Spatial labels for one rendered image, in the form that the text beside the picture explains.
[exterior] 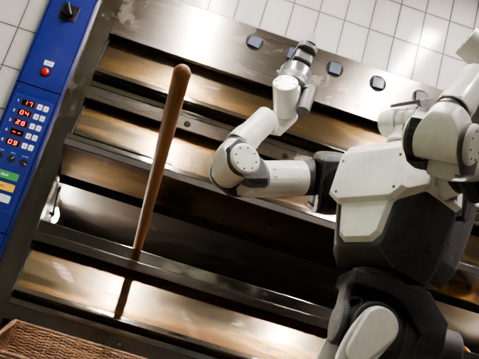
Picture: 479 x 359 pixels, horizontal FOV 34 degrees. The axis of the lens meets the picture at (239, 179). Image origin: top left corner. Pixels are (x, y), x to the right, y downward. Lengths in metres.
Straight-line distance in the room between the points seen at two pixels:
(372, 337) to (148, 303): 1.05
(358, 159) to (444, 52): 1.35
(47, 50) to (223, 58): 0.61
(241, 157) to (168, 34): 1.10
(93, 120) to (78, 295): 0.60
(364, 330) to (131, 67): 1.46
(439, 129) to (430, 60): 1.62
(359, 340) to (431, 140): 0.46
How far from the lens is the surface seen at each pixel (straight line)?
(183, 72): 1.27
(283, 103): 1.99
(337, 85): 2.89
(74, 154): 2.54
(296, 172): 1.91
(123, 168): 2.52
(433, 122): 1.47
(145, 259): 2.57
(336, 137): 2.81
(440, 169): 1.52
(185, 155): 2.68
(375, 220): 1.72
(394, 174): 1.73
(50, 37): 2.79
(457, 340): 1.80
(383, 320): 1.69
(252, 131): 1.90
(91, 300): 2.53
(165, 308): 2.55
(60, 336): 2.49
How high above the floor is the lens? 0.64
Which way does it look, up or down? 19 degrees up
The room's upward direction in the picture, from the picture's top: 16 degrees clockwise
